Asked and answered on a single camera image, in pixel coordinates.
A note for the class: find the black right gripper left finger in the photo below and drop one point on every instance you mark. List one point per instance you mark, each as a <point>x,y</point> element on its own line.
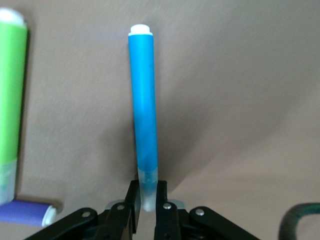
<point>117,220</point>

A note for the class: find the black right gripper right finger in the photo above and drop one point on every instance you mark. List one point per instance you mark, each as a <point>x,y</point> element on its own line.
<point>166,220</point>

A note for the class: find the blue marker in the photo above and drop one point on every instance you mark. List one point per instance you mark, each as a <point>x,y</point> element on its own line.
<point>143,100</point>

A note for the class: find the purple marker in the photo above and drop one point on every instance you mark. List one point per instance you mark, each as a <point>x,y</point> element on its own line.
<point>22,212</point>

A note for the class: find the green marker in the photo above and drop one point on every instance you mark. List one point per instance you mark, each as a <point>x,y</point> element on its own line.
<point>11,87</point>

